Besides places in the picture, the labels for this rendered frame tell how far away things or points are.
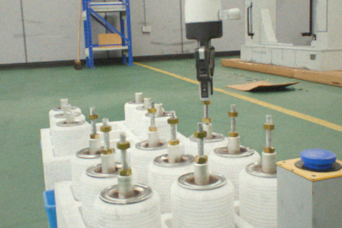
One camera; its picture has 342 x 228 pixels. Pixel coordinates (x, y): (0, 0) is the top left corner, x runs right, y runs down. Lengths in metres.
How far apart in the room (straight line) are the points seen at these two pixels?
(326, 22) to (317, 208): 3.44
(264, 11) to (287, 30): 2.74
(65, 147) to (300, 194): 0.72
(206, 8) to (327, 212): 0.47
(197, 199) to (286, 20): 7.29
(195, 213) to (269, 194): 0.12
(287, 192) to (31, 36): 6.37
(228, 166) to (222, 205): 0.15
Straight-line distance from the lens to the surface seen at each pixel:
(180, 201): 0.65
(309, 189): 0.51
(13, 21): 6.81
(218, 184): 0.65
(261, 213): 0.71
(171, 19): 7.06
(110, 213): 0.61
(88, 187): 0.72
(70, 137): 1.12
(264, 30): 5.07
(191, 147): 0.90
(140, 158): 0.86
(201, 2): 0.86
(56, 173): 1.11
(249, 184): 0.70
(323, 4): 3.94
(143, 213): 0.61
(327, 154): 0.54
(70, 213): 0.78
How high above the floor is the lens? 0.48
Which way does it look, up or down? 9 degrees down
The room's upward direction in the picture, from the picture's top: 2 degrees counter-clockwise
